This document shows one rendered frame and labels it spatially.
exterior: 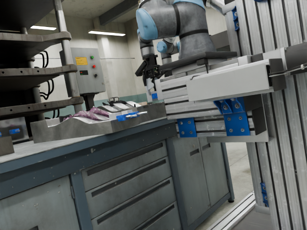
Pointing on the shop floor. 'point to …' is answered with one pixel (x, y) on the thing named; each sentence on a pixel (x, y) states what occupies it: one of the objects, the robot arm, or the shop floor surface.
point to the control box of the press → (86, 74)
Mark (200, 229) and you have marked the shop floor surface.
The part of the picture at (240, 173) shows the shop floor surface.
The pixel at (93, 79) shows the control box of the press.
